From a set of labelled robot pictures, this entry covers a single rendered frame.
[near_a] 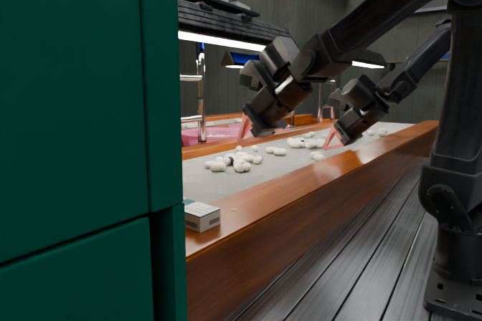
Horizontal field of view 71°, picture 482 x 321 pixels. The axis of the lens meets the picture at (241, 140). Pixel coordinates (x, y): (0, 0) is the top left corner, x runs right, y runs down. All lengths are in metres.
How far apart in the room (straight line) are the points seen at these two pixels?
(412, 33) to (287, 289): 7.94
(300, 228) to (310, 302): 0.12
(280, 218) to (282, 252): 0.05
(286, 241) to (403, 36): 7.90
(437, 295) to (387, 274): 0.07
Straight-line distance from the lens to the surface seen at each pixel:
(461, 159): 0.50
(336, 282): 0.51
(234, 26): 0.85
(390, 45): 8.32
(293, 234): 0.52
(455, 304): 0.50
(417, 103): 8.18
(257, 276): 0.46
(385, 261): 0.58
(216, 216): 0.41
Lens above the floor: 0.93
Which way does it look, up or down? 9 degrees down
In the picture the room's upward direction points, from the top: straight up
